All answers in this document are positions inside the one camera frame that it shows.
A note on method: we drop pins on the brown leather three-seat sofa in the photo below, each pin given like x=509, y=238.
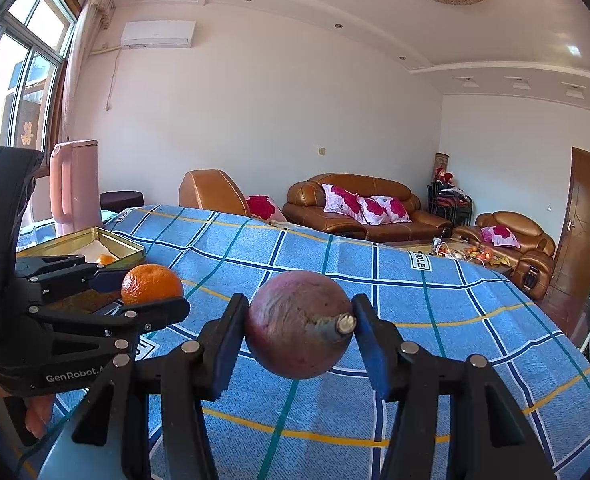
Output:
x=305, y=202

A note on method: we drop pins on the stacked dark chairs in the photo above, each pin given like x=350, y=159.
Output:
x=446, y=200

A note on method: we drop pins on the brown leather armchair near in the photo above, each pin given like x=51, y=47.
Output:
x=212, y=189

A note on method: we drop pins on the brown leather armchair far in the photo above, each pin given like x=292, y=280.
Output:
x=533, y=263

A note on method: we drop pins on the red pillow on armchair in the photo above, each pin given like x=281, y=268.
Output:
x=263, y=208

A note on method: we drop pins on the dark stool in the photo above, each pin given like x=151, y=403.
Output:
x=117, y=201

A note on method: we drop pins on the pink floral pillow right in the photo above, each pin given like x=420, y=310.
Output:
x=380, y=210

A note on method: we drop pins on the pink electric kettle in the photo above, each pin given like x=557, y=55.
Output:
x=74, y=186

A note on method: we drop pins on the pink floral pillow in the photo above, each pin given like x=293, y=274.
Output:
x=340, y=201
x=380, y=210

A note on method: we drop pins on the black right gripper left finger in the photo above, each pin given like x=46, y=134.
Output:
x=105, y=436

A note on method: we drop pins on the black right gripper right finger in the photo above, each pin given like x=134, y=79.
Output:
x=490, y=437

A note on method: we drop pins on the brown wooden door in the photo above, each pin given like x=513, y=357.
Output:
x=571, y=277

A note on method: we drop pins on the coffee table with fruits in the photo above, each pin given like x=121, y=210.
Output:
x=454, y=248

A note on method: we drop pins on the pink floral pillow left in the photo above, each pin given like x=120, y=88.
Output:
x=340, y=201

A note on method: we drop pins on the pink curtain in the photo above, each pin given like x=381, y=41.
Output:
x=94, y=16

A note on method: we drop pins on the orange tangerine mid cloth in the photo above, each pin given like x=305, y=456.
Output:
x=148, y=283

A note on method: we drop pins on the white wall air conditioner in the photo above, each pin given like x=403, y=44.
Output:
x=158, y=34

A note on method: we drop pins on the window with frame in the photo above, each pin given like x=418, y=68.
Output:
x=35, y=36

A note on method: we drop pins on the purple round turnip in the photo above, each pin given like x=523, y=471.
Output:
x=299, y=324

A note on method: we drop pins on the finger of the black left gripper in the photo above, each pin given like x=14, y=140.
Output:
x=139, y=319
x=68, y=274

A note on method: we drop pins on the gold rectangular tin tray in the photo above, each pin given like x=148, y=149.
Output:
x=90, y=243

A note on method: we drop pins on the pink floral pillow armchair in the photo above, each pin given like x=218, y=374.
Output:
x=499, y=236

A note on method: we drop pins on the brown leather armchair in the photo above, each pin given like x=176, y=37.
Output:
x=533, y=263
x=212, y=189

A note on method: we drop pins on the small orange in tray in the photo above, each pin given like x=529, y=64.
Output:
x=106, y=259

